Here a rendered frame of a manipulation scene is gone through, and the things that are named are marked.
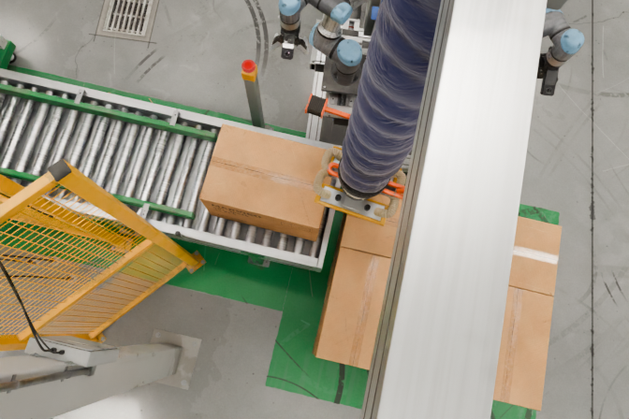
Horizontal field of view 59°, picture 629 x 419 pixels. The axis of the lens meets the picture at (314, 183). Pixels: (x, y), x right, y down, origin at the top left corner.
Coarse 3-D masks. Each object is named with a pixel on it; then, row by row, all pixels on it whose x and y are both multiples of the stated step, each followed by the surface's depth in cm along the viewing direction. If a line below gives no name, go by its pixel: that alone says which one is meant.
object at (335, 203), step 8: (328, 184) 257; (336, 192) 255; (320, 200) 255; (328, 200) 254; (336, 200) 254; (368, 200) 255; (336, 208) 254; (344, 208) 254; (360, 208) 254; (368, 208) 251; (384, 208) 254; (360, 216) 253; (368, 216) 253; (376, 216) 253; (384, 224) 253
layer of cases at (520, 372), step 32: (352, 224) 308; (544, 224) 312; (352, 256) 303; (384, 256) 306; (512, 256) 306; (544, 256) 307; (352, 288) 299; (384, 288) 300; (512, 288) 302; (544, 288) 303; (320, 320) 331; (352, 320) 295; (512, 320) 298; (544, 320) 298; (320, 352) 290; (352, 352) 290; (512, 352) 293; (544, 352) 294; (512, 384) 289
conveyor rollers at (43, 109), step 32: (0, 96) 320; (64, 96) 321; (0, 128) 314; (32, 128) 315; (64, 128) 317; (160, 160) 315; (192, 160) 315; (64, 192) 307; (128, 192) 308; (160, 192) 308; (192, 192) 310; (224, 224) 306; (320, 224) 307
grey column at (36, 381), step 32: (128, 352) 240; (160, 352) 283; (192, 352) 338; (0, 384) 126; (32, 384) 141; (64, 384) 167; (96, 384) 197; (128, 384) 238; (0, 416) 133; (32, 416) 150
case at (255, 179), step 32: (224, 128) 277; (224, 160) 273; (256, 160) 273; (288, 160) 274; (320, 160) 274; (224, 192) 269; (256, 192) 269; (288, 192) 270; (256, 224) 299; (288, 224) 275
